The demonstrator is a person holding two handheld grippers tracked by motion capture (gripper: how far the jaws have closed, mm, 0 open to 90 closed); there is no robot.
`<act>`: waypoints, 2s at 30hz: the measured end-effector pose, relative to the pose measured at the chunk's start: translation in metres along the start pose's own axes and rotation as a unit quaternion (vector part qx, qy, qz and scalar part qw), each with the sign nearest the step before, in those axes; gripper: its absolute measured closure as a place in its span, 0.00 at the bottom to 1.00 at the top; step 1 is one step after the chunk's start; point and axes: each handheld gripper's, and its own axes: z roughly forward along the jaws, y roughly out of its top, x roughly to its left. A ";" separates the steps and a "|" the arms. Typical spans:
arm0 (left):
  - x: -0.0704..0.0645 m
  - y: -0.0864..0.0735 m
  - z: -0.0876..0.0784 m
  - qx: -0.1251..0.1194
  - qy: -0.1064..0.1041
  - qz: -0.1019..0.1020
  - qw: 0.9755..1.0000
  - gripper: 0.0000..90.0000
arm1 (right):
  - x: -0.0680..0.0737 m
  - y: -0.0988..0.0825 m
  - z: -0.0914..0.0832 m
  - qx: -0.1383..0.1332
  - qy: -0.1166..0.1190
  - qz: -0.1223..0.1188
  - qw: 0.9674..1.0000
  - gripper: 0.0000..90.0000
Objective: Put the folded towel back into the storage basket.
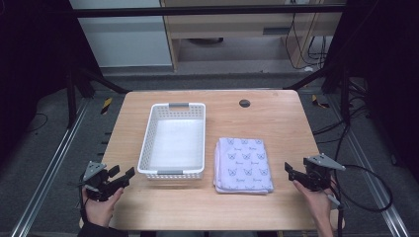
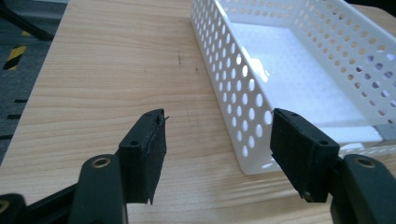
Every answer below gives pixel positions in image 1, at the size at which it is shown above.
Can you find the person's left hand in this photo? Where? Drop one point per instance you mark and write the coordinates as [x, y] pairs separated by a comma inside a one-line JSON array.
[[100, 210]]

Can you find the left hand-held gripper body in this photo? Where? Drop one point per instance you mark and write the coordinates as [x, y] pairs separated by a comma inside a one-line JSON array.
[[95, 184]]

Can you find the person's right hand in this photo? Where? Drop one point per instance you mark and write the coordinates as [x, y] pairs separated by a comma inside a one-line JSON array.
[[316, 200]]

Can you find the yellow black tape strip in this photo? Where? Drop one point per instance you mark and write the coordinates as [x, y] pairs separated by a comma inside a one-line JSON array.
[[318, 102], [106, 105]]

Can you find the black horizontal frame bar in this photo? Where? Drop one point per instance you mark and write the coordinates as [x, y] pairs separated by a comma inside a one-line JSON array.
[[197, 10]]

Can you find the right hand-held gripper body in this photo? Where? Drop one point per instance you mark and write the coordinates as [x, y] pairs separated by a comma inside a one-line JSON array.
[[318, 174]]

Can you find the lilac patterned towel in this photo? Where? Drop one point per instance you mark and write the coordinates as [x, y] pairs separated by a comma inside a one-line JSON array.
[[243, 164]]

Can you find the black metal stand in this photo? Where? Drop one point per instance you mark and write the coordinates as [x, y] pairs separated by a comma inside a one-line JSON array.
[[344, 95], [71, 98]]

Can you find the black curtain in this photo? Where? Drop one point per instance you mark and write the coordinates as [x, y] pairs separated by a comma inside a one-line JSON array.
[[388, 65], [29, 65]]

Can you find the white perforated plastic basket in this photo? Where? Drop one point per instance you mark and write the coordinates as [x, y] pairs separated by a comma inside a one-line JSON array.
[[173, 141]]

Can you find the white cabinet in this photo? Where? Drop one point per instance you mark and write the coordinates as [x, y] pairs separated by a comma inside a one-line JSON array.
[[122, 39]]

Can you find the light wooden desk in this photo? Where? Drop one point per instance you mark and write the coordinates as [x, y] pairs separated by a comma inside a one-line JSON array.
[[230, 23]]

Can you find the aluminium floor rail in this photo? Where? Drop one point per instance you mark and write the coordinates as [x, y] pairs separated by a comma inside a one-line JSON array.
[[372, 177], [49, 168]]

